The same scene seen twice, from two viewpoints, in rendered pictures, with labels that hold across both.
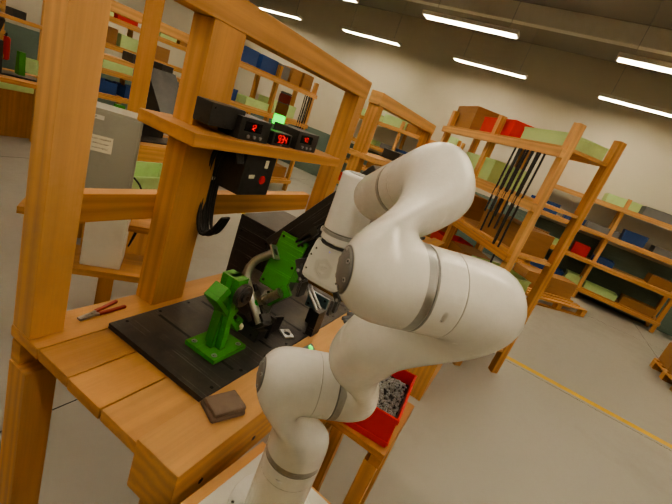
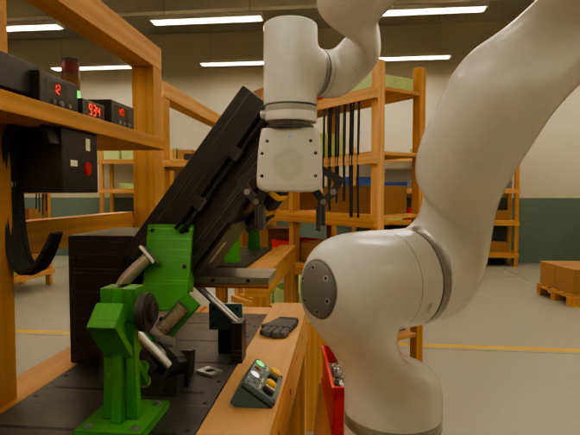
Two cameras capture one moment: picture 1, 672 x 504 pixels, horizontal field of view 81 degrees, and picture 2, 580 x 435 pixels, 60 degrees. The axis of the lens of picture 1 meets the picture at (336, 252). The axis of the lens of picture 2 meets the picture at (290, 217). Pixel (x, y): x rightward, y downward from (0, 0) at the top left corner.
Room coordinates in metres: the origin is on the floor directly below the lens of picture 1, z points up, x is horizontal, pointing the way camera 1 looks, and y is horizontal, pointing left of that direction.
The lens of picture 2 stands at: (0.10, 0.24, 1.35)
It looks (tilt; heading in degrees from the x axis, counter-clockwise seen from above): 3 degrees down; 343
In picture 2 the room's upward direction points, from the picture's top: straight up
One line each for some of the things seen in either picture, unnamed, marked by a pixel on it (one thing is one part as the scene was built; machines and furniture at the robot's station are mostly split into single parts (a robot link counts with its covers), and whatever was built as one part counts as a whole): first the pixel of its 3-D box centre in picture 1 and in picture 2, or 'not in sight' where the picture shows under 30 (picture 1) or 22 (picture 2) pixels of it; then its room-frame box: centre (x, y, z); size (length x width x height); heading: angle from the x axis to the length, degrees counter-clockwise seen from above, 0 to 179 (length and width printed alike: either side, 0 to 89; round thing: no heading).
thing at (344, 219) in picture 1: (353, 204); (293, 65); (0.86, 0.00, 1.55); 0.09 x 0.08 x 0.13; 106
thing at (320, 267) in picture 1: (330, 261); (290, 156); (0.86, 0.00, 1.41); 0.10 x 0.07 x 0.11; 67
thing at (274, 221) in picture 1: (269, 255); (126, 289); (1.62, 0.27, 1.07); 0.30 x 0.18 x 0.34; 157
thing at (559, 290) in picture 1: (548, 289); not in sight; (7.04, -3.86, 0.22); 1.20 x 0.80 x 0.44; 106
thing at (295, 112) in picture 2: (338, 236); (288, 116); (0.86, 0.01, 1.47); 0.09 x 0.08 x 0.03; 67
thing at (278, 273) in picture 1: (288, 261); (172, 265); (1.37, 0.15, 1.17); 0.13 x 0.12 x 0.20; 157
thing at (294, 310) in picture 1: (266, 312); (160, 364); (1.46, 0.18, 0.89); 1.10 x 0.42 x 0.02; 157
